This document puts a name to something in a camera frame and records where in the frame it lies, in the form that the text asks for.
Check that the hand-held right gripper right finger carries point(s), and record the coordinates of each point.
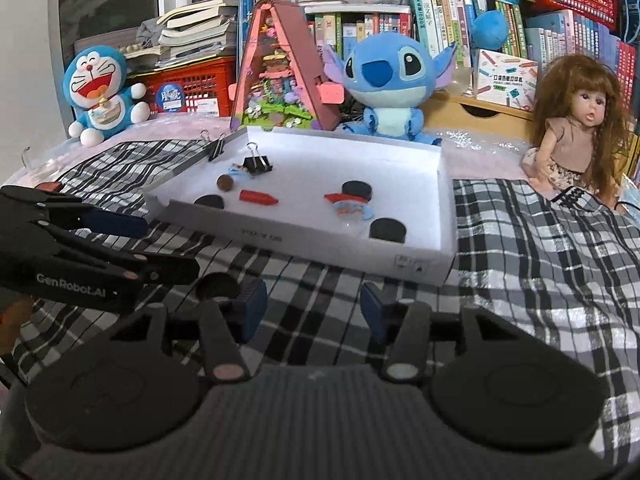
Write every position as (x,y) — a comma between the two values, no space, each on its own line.
(372,307)

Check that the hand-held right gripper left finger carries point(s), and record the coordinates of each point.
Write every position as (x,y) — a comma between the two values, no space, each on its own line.
(255,306)

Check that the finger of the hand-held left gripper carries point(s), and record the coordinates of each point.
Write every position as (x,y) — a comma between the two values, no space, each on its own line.
(170,270)
(120,225)

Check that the black round disc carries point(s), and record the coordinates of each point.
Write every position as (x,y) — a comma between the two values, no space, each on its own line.
(209,201)
(387,231)
(357,190)
(220,285)

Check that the white cardboard box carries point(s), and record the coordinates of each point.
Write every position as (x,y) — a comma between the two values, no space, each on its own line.
(300,210)

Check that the red crayon-shaped piece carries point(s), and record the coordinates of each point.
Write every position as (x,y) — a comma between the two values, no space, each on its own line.
(257,196)

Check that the black binder clip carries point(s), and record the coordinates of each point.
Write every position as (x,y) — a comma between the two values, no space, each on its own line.
(257,165)
(216,150)

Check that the blue robot cat plush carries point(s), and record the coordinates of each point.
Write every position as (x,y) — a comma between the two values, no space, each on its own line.
(105,100)

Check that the black white plaid blanket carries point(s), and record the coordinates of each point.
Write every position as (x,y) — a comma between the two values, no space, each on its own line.
(525,285)

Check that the pink fuzzy blanket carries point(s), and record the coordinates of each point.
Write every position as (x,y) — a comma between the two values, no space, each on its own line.
(480,156)

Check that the stack of books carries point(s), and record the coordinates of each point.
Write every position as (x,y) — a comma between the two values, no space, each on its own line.
(200,25)

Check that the wooden drawer box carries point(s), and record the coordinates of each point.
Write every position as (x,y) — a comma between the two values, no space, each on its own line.
(465,110)

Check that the dark monitor screen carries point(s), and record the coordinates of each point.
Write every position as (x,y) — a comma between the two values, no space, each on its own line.
(100,5)

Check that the blue alien plush toy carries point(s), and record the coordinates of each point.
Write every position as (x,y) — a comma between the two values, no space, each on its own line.
(390,85)

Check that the pink triangular miniature house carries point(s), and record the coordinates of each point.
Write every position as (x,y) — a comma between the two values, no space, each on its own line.
(295,60)

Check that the white pencil-print box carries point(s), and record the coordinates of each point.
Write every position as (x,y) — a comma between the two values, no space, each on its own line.
(505,80)

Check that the long-haired baby doll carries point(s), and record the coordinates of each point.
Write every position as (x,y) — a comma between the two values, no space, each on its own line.
(575,130)

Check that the row of upright books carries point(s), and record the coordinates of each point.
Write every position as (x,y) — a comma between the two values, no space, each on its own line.
(560,40)

